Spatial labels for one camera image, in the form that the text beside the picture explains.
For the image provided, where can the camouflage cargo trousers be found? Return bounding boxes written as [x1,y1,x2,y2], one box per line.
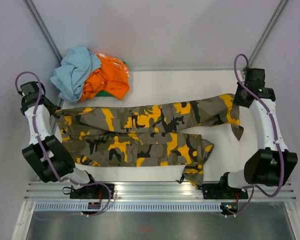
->
[53,93,244,188]

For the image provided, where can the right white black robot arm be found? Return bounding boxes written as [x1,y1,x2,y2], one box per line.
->
[217,68,298,198]

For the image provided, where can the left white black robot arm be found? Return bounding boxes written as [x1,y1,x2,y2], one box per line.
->
[21,81,99,199]

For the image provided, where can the light blue garment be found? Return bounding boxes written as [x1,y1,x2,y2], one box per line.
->
[50,46,102,104]

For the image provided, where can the orange garment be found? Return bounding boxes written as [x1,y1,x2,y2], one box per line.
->
[79,52,130,102]

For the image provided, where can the aluminium mounting rail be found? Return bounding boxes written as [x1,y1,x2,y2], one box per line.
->
[23,181,297,202]

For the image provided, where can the left aluminium frame post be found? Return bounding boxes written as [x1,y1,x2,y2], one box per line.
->
[23,0,62,63]

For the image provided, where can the aluminium frame post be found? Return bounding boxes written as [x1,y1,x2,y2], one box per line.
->
[248,0,290,67]
[23,0,62,63]

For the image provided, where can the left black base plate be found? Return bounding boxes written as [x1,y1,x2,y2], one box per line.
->
[62,183,115,200]

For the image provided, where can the white slotted cable duct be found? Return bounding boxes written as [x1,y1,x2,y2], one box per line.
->
[34,201,238,213]

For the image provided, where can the right aluminium frame post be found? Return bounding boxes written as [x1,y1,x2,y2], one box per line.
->
[248,0,290,67]

